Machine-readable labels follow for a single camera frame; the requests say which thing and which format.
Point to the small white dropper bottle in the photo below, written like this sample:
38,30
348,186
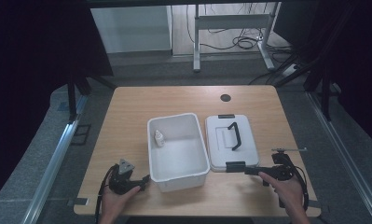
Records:
159,138

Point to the white power strip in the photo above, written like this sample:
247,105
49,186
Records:
291,70

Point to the person's left hand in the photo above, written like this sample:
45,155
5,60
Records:
116,201

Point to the white cabinet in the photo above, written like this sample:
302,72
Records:
131,29

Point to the black table grommet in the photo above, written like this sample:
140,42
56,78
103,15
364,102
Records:
225,97

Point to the aluminium rail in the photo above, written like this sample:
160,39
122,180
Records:
345,155
51,172

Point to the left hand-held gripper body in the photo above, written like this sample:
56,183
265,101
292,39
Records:
121,181

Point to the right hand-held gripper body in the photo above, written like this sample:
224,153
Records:
281,166

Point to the grey metal desk frame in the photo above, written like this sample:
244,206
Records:
231,34

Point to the person's right hand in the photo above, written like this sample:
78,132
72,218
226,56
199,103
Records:
284,193

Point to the black stand leg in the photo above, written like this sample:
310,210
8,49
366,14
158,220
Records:
325,90

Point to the black tripod stand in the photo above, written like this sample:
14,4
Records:
78,93

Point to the white plastic storage box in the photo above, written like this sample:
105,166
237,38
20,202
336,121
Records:
177,151

